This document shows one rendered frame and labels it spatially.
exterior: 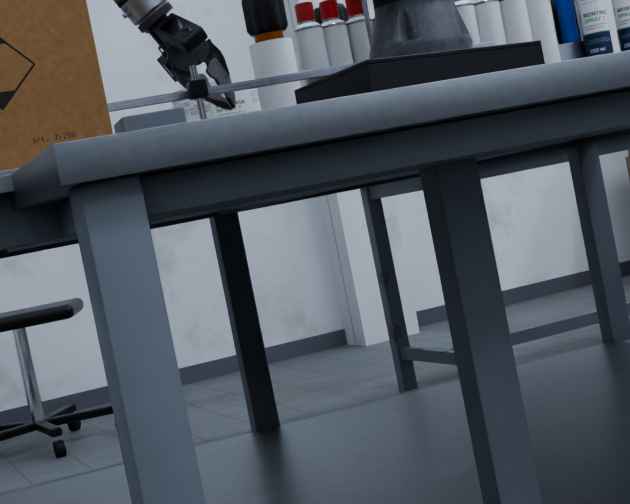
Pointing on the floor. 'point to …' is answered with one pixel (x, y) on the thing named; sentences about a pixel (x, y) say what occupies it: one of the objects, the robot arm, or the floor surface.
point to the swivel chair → (19, 319)
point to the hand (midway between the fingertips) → (229, 102)
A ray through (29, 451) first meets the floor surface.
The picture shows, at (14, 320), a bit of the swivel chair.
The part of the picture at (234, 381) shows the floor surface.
